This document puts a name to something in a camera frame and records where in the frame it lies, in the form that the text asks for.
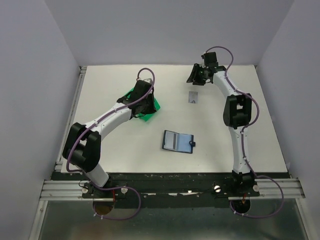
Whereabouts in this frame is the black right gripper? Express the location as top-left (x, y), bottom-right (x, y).
top-left (186, 63), bottom-right (208, 87)

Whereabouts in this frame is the green plastic bin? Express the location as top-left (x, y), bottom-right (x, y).
top-left (117, 88), bottom-right (161, 122)

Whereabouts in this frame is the silver card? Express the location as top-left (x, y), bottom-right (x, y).
top-left (188, 91), bottom-right (199, 104)

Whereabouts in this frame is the grey striped credit card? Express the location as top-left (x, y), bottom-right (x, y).
top-left (164, 131), bottom-right (178, 151)

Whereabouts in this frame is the blue leather card holder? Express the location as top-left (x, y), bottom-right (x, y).
top-left (161, 130), bottom-right (196, 154)

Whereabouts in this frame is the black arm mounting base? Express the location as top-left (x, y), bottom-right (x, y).
top-left (82, 173), bottom-right (260, 209)

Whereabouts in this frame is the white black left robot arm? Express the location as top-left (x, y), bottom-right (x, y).
top-left (62, 79), bottom-right (157, 198)

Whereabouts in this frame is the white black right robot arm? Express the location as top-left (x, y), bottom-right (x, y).
top-left (186, 52), bottom-right (255, 196)

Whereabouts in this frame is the aluminium table edge rail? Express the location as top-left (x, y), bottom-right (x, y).
top-left (53, 66), bottom-right (87, 172)

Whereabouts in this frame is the aluminium front frame rail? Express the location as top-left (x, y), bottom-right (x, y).
top-left (28, 180), bottom-right (88, 240)

